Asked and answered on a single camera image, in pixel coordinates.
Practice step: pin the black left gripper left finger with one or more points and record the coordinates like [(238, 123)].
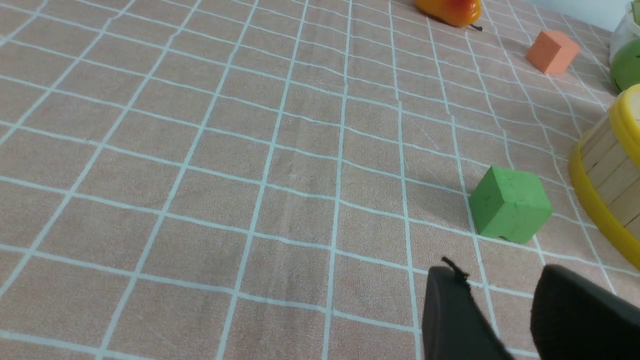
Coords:
[(453, 326)]

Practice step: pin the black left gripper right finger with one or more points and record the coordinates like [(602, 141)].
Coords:
[(573, 318)]

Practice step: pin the yellow wooden steamer basket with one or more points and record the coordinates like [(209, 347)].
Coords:
[(604, 170)]

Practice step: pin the green foam cube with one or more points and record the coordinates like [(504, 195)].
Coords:
[(509, 204)]

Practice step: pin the green round fruit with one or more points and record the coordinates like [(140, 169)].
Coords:
[(625, 67)]

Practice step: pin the orange foam cube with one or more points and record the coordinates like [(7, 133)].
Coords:
[(552, 52)]

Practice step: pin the pink checkered tablecloth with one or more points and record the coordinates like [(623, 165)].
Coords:
[(273, 179)]

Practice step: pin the orange toy pepper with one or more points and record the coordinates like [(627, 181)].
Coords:
[(456, 13)]

